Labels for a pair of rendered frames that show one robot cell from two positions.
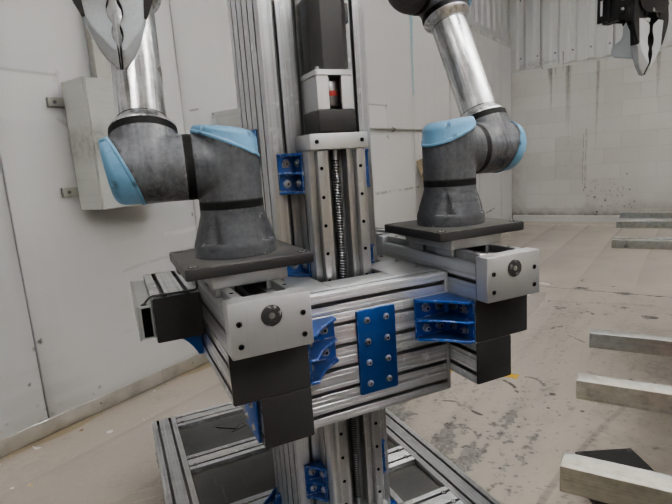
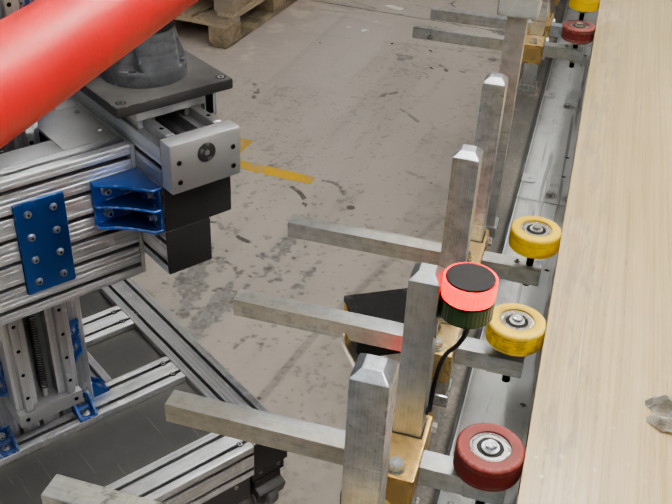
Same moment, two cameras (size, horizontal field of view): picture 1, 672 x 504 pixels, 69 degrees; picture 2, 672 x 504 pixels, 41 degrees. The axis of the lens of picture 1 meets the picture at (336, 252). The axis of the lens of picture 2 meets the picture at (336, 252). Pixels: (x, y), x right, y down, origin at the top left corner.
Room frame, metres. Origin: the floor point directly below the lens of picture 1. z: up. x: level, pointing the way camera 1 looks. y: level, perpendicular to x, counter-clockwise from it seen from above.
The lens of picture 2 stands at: (-0.40, -0.18, 1.67)
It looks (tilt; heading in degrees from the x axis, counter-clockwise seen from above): 34 degrees down; 343
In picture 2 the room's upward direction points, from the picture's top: 3 degrees clockwise
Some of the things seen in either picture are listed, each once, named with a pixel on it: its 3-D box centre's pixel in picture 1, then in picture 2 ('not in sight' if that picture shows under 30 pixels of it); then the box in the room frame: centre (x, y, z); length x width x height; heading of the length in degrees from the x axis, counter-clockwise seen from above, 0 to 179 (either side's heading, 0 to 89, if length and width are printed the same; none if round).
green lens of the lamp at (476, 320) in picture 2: not in sight; (466, 304); (0.33, -0.55, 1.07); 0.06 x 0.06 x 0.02
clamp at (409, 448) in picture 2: not in sight; (406, 452); (0.34, -0.50, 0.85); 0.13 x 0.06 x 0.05; 148
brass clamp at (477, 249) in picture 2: not in sight; (469, 254); (0.76, -0.76, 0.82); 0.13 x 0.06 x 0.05; 148
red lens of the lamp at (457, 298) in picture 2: not in sight; (469, 286); (0.33, -0.55, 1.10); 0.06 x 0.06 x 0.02
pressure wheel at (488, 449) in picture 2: not in sight; (484, 477); (0.27, -0.58, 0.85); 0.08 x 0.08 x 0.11
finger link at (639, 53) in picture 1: (627, 49); not in sight; (0.90, -0.53, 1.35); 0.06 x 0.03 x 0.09; 24
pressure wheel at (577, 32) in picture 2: not in sight; (575, 45); (1.55, -1.36, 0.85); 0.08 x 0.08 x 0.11
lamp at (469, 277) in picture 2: not in sight; (458, 352); (0.33, -0.55, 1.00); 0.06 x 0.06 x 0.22; 58
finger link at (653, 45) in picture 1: (639, 50); not in sight; (0.92, -0.56, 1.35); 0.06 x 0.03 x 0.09; 24
